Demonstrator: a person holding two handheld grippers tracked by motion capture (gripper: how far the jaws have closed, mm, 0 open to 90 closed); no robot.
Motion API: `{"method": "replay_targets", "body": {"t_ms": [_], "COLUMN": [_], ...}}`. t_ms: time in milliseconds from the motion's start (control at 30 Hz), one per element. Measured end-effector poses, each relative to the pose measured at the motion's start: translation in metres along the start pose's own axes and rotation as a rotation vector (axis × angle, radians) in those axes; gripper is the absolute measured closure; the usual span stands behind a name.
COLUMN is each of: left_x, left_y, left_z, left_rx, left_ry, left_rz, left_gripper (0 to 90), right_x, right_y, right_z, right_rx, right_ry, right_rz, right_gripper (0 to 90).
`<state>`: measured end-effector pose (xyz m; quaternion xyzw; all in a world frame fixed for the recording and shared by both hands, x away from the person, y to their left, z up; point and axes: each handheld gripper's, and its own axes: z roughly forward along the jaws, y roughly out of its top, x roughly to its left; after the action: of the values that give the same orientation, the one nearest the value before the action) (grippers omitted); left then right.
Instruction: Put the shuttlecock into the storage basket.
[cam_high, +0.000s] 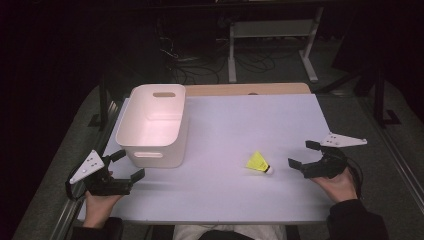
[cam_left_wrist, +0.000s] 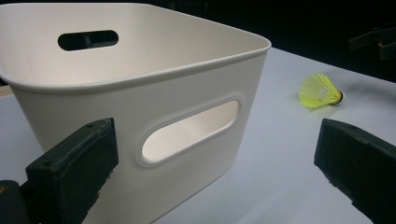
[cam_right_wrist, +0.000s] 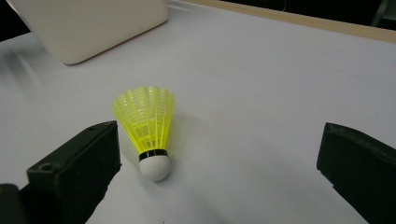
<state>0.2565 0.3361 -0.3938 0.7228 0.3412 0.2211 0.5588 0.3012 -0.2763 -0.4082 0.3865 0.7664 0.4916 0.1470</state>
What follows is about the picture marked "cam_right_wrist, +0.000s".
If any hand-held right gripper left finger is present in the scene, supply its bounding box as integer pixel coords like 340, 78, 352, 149
18, 120, 122, 224

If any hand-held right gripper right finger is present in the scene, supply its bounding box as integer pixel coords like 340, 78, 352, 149
316, 122, 396, 224

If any white plastic basket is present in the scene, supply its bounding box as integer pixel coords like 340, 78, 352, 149
6, 0, 170, 65

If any metal stand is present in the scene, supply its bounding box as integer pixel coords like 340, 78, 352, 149
370, 0, 396, 30

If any yellow shuttlecock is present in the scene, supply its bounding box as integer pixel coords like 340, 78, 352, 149
111, 86, 177, 183

